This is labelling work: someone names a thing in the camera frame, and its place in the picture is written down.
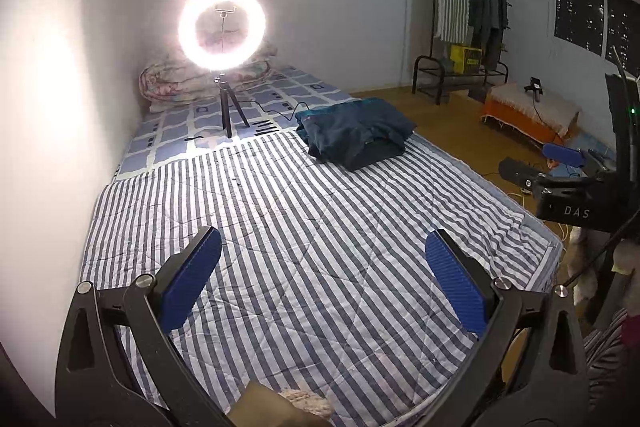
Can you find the small black device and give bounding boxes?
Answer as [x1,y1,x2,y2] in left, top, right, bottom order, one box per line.
[523,77,545,104]

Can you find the folded floral quilt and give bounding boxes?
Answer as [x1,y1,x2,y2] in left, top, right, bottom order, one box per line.
[139,39,278,114]

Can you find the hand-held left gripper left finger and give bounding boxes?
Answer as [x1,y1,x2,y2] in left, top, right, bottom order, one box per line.
[54,226,229,427]

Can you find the person's right hand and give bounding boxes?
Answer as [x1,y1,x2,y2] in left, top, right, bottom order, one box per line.
[570,224,602,306]

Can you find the black tripod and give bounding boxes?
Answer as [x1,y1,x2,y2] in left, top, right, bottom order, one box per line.
[214,71,251,138]

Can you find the cream fuzzy cloth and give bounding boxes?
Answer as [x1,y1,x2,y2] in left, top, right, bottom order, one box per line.
[277,387,332,419]

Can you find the yellow box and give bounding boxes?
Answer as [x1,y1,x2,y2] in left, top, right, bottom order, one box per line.
[450,44,483,74]

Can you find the grey striped blanket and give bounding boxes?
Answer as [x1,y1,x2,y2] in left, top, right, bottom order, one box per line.
[80,127,563,427]

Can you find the teal plaid shirt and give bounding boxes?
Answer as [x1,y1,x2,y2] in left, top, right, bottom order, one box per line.
[295,97,417,172]

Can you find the orange bench with cream cover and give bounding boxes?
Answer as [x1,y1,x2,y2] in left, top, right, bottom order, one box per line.
[481,82,581,145]

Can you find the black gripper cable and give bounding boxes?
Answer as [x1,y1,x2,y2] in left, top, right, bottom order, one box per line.
[565,212,640,288]

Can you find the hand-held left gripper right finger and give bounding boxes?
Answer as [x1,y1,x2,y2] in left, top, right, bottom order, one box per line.
[424,228,592,427]

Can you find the beige cloth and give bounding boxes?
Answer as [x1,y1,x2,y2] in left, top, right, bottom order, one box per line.
[235,382,331,427]

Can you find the bed with blue checked sheet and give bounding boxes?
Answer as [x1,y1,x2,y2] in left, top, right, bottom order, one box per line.
[112,64,361,182]

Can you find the dark hanging garments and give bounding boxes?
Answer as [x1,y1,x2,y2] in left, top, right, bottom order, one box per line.
[468,0,508,68]

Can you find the black ring light cable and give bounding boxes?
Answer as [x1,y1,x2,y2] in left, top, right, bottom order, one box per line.
[185,99,301,142]

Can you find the blue floor mat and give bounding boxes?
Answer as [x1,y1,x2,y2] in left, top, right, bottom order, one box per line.
[562,132,618,158]

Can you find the zebra patterned pants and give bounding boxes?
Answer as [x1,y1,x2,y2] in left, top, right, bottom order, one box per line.
[582,307,631,408]

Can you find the person's right forearm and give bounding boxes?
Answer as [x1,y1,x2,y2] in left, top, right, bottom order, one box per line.
[621,314,640,345]

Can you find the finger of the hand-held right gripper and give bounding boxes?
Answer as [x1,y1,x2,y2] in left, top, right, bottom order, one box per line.
[499,158,546,194]
[541,143,618,176]

